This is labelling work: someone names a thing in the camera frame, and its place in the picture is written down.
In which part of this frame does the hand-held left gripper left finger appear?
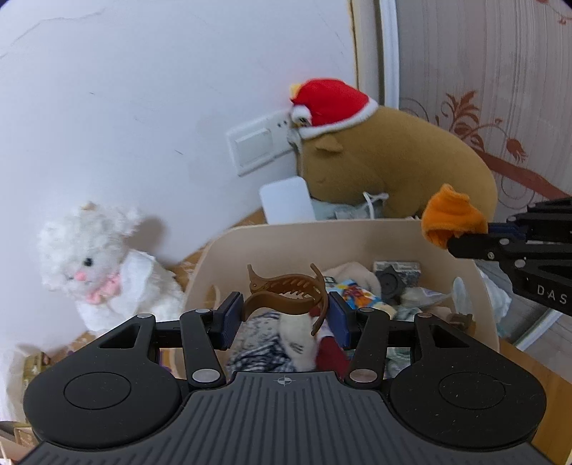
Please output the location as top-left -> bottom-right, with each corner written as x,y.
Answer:
96,292 -> 245,390

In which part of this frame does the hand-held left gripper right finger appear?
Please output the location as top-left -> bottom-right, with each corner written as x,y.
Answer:
328,292 -> 484,390

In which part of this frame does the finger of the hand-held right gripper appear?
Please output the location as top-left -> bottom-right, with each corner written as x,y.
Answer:
447,233 -> 528,265
486,219 -> 526,237

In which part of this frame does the blue checked cloth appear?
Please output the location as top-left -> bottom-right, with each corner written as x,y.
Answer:
227,312 -> 292,373

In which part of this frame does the orange plush toy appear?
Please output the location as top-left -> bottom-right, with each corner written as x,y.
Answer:
421,183 -> 489,250

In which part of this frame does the white and red sock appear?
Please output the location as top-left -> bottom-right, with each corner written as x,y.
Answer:
277,313 -> 352,375

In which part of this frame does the beige fleece sock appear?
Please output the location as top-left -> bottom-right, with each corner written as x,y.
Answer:
324,263 -> 381,292

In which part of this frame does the brown hair claw clip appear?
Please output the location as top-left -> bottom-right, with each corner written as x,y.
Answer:
242,263 -> 331,337

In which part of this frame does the green scrunchie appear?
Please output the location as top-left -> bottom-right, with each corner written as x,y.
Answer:
386,346 -> 412,377

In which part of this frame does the dark cartoon packet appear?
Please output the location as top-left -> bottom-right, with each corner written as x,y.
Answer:
373,260 -> 422,299

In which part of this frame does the brown spotted cloth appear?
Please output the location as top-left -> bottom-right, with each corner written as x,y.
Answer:
447,313 -> 475,334

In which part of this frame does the beige plastic storage basket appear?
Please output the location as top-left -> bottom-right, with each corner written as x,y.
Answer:
183,218 -> 501,386

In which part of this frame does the wooden desktop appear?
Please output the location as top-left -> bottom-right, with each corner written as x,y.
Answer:
58,206 -> 572,465

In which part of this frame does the crumpled blue white cloth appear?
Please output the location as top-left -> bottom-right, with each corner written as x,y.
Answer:
313,199 -> 386,221

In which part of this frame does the brown plush capybara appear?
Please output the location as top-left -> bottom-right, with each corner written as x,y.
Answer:
297,106 -> 498,220

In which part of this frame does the white rounded box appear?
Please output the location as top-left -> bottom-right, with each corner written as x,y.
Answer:
259,176 -> 317,225

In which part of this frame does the white plush cat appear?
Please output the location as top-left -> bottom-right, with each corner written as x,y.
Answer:
36,201 -> 187,334

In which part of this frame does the floral patterned door panel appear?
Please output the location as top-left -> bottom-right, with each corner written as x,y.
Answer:
397,0 -> 572,211

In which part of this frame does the gold tissue box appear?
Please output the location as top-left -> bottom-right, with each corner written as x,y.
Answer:
22,352 -> 53,391

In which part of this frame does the red plush hat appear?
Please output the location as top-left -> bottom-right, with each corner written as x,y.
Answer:
288,78 -> 380,140

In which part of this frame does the cream door trim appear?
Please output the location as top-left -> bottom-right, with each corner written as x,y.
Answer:
351,0 -> 401,109

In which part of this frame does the white cord loop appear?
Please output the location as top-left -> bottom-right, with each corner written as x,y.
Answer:
363,191 -> 389,220

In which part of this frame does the white wall switch plate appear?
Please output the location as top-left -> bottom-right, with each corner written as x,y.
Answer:
225,109 -> 300,178

